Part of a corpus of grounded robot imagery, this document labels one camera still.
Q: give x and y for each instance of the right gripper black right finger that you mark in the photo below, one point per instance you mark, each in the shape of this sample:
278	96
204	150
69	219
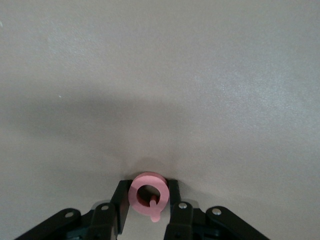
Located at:
175	195

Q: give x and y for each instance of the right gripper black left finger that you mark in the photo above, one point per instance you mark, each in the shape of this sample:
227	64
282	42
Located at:
120	200

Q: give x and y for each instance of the pink foam letter Q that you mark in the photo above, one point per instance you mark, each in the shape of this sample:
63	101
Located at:
160	195

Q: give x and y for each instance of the brown table cover sheet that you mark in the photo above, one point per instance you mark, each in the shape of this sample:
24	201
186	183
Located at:
150	75

